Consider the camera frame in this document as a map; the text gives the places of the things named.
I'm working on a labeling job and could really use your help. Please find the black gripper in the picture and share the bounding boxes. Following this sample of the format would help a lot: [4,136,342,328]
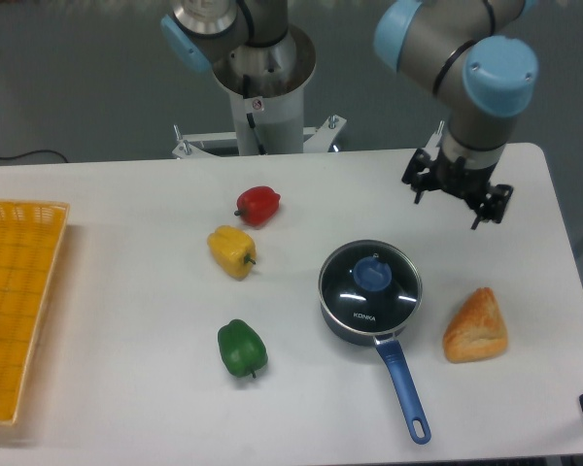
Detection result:
[401,149,514,230]

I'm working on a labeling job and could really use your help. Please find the glass pot lid blue knob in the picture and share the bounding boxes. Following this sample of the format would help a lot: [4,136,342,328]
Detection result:
[318,240,423,341]

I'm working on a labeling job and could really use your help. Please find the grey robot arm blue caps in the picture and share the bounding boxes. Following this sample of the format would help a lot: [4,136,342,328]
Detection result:
[160,1,538,223]

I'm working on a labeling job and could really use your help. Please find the triangular puff pastry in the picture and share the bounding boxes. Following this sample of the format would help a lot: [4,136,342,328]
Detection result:
[442,287,508,363]

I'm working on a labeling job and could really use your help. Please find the red bell pepper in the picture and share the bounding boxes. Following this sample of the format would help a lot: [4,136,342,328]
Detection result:
[234,185,281,227]

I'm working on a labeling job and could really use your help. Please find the yellow bell pepper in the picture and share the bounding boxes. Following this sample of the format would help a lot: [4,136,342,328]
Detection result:
[207,225,257,280]

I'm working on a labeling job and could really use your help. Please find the green bell pepper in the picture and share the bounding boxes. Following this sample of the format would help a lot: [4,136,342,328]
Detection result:
[217,319,268,379]

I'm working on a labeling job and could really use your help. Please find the yellow woven basket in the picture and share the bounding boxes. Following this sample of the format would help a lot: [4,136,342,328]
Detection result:
[0,199,70,425]

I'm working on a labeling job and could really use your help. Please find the dark saucepan blue handle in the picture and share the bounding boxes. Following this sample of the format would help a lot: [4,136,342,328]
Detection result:
[320,288,431,445]

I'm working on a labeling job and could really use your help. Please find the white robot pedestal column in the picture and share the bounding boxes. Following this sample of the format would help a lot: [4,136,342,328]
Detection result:
[213,25,316,155]

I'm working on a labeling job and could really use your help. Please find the black cable on pedestal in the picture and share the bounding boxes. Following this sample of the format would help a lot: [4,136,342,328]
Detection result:
[242,73,267,156]

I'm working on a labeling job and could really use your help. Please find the white metal base frame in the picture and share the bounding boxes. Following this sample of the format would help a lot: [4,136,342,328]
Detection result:
[171,115,446,159]

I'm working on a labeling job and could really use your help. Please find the black cable on floor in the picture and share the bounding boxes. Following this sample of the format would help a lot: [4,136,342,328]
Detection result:
[0,150,69,163]

